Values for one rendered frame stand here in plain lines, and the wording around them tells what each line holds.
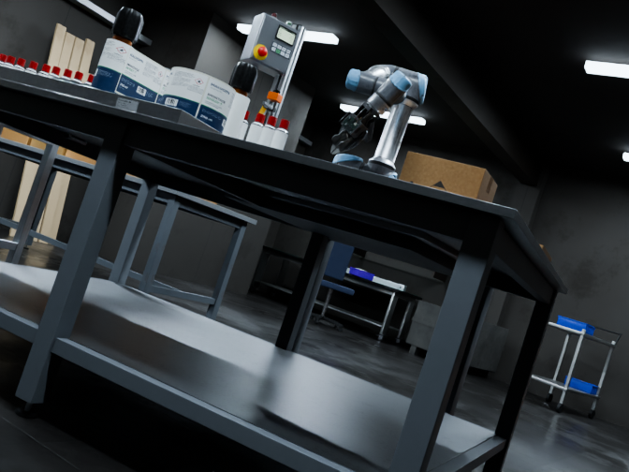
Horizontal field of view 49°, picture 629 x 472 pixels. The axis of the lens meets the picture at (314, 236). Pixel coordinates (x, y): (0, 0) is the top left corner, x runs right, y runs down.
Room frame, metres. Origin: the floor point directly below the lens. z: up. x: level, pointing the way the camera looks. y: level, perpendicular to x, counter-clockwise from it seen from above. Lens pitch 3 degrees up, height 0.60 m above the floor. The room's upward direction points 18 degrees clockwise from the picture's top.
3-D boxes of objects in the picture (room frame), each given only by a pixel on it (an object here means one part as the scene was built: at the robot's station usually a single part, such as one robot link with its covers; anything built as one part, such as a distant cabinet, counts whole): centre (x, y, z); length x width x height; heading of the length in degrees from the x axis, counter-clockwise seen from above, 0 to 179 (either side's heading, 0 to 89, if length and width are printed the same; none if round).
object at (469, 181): (2.60, -0.42, 0.99); 0.30 x 0.24 x 0.27; 64
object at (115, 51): (2.14, 0.76, 1.04); 0.09 x 0.09 x 0.29
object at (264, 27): (2.73, 0.40, 1.38); 0.17 x 0.10 x 0.19; 120
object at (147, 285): (4.94, 1.54, 0.39); 2.20 x 0.80 x 0.78; 57
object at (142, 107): (2.26, 0.65, 0.86); 0.80 x 0.67 x 0.05; 65
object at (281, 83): (2.76, 0.32, 1.17); 0.04 x 0.04 x 0.67; 65
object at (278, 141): (2.56, 0.24, 0.98); 0.05 x 0.05 x 0.20
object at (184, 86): (2.06, 0.46, 0.95); 0.20 x 0.20 x 0.14
